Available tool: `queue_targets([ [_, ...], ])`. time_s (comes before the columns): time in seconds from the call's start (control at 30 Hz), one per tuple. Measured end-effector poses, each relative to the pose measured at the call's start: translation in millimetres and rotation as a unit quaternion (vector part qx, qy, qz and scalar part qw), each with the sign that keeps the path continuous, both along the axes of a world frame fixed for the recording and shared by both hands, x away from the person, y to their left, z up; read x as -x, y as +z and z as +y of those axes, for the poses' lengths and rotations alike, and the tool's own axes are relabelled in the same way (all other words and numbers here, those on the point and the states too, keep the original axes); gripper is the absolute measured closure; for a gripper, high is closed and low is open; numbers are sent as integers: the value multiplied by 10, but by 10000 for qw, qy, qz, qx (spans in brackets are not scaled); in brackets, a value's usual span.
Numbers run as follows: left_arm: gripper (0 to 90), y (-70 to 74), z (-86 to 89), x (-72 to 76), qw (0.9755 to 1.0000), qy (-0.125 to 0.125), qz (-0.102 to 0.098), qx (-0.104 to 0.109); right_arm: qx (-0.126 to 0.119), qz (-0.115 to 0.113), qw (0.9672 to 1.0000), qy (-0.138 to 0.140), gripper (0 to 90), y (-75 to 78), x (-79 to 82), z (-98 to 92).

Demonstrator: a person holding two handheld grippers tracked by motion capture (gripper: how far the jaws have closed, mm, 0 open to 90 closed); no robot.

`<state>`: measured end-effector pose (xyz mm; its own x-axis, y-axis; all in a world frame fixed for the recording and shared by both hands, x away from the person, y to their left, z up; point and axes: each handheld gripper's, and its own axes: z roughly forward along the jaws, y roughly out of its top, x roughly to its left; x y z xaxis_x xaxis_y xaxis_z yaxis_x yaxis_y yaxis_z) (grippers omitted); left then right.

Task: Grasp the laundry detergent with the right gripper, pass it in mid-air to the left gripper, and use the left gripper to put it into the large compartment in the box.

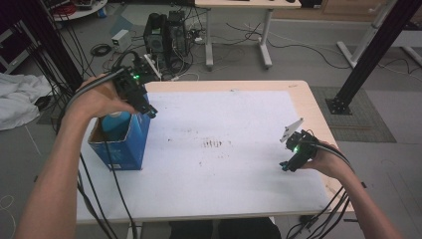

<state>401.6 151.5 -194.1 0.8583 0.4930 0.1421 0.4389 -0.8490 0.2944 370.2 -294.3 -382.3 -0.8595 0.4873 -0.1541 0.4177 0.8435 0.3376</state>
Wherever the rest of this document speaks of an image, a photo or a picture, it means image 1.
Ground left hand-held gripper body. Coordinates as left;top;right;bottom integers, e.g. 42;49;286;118
113;54;163;103

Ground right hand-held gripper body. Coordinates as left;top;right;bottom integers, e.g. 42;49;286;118
279;118;320;168

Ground blue bottle with white cap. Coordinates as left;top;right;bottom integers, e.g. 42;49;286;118
100;111;132;142

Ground blue cardboard box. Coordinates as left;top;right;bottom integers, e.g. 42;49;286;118
87;94;152;172

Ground person's right hand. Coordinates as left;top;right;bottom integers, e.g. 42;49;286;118
300;139;354;182

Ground person's left hand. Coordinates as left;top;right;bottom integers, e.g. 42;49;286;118
64;74;137;122

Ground small white box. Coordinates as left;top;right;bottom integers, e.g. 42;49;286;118
110;29;132;54

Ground black computer tower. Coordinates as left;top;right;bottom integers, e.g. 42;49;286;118
142;12;171;73
167;9;191;69

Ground white table mat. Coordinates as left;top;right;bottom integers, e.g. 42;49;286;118
76;90;332;224

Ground grey floor mat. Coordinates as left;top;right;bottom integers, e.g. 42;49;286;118
310;86;397;143

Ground round white table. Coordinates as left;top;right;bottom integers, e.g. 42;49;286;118
49;0;108;22

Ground person's dark trouser legs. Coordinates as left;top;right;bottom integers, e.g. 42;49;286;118
168;217;282;239

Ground white cloth pile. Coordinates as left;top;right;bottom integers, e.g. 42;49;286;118
0;72;54;131

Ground white-legged wooden desk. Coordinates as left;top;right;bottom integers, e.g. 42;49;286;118
194;0;303;72

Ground gripper cable bundle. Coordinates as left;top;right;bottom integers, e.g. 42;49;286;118
286;140;354;239
56;49;144;239

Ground coiled black cable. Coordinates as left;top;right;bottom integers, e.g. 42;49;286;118
90;43;113;58

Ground black metal stand post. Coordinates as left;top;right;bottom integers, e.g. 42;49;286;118
18;0;88;94
325;0;422;116

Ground white metal stand frame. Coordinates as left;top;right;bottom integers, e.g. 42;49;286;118
336;0;422;69

